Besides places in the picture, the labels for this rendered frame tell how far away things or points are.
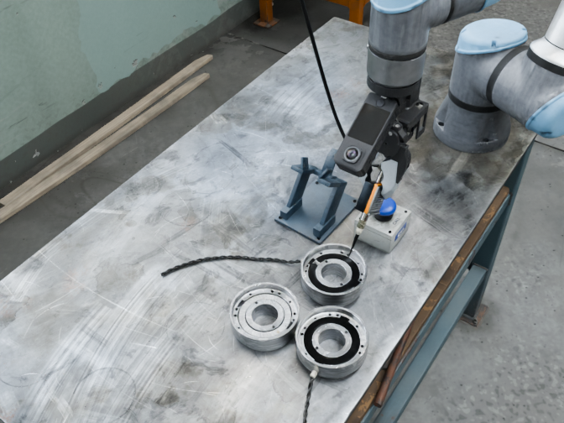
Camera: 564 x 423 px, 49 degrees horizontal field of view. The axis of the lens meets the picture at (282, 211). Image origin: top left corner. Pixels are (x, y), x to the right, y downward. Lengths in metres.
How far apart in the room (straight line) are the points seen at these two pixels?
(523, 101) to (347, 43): 0.58
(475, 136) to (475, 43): 0.19
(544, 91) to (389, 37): 0.39
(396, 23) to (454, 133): 0.52
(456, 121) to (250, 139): 0.41
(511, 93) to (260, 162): 0.47
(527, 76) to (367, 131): 0.37
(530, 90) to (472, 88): 0.13
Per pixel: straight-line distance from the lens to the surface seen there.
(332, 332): 0.95
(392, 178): 0.94
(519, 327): 2.04
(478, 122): 1.26
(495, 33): 1.21
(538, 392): 1.94
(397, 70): 0.83
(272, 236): 1.09
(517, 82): 1.15
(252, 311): 0.96
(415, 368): 1.61
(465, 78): 1.22
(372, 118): 0.87
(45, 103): 2.60
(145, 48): 2.88
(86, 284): 1.08
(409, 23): 0.80
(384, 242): 1.06
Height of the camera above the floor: 1.61
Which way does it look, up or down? 45 degrees down
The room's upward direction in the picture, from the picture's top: 3 degrees counter-clockwise
